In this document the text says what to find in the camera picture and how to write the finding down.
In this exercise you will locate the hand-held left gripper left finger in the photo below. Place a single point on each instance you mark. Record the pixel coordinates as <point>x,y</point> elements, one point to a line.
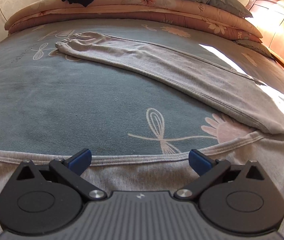
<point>82,160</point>

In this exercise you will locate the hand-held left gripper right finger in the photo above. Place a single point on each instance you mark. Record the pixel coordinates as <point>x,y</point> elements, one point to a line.
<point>198,161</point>

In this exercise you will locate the grey sweatpants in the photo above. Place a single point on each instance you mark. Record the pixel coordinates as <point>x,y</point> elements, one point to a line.
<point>182,80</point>

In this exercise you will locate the blue-grey floral bed sheet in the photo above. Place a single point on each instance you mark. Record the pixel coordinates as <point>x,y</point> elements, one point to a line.
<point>57,105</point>

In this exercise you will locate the flat grey-blue pillow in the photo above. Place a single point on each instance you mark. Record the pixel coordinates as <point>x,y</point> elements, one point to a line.
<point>254,47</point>

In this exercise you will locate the wooden headboard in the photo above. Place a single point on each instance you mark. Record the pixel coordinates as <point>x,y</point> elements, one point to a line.
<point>282,25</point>

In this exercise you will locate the folded pink floral quilt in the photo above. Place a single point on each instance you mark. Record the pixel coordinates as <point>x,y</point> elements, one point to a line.
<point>132,7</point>

